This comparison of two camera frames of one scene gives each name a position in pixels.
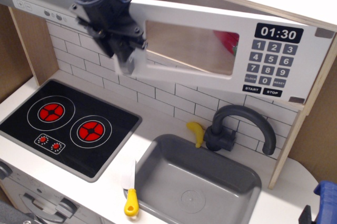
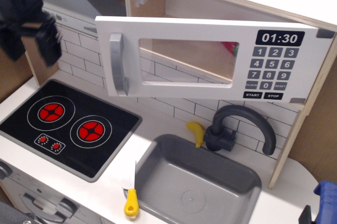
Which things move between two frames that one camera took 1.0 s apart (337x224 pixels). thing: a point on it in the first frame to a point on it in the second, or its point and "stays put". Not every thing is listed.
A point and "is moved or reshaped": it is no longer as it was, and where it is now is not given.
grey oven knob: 5,171 stays put
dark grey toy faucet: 216,138 stays put
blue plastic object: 327,190 stays put
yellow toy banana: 199,131 stays put
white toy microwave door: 230,50 is moved or reshaped
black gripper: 106,12 to 23,4
